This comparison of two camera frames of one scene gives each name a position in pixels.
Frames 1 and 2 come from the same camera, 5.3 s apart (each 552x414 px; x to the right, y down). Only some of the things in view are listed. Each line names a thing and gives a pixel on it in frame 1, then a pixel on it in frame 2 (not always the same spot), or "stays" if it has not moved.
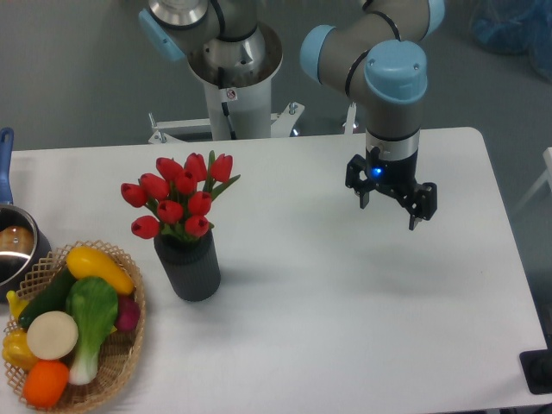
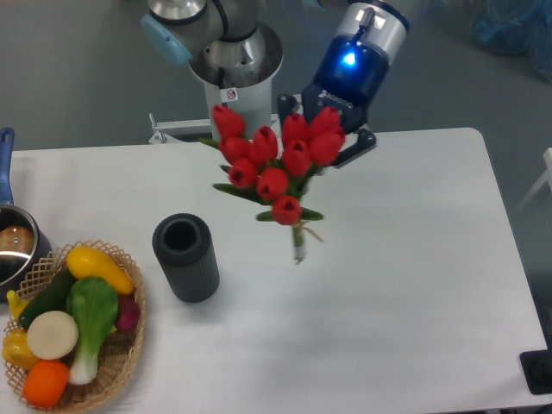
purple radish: x=128 y=313 stays
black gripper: x=398 y=175 -> x=354 y=65
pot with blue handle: x=25 y=249 stays
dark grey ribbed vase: x=191 y=266 stays
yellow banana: x=16 y=304 stays
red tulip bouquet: x=181 y=194 -> x=277 y=171
